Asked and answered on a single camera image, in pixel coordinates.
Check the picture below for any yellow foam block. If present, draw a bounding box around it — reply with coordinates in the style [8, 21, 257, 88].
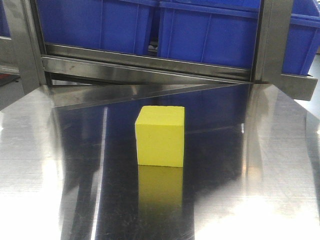
[135, 105, 185, 168]

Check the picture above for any stainless steel shelf rack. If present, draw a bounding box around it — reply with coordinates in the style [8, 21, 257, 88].
[0, 0, 318, 101]

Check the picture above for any blue plastic bin left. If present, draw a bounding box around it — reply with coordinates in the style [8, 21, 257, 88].
[37, 0, 158, 55]

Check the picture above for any blue plastic bin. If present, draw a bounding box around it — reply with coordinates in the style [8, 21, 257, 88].
[37, 0, 158, 55]
[157, 0, 320, 75]

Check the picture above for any blue plastic bin right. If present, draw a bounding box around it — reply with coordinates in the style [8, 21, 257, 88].
[157, 0, 320, 75]

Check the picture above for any blue bin far left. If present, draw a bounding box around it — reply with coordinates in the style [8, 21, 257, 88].
[0, 0, 11, 37]

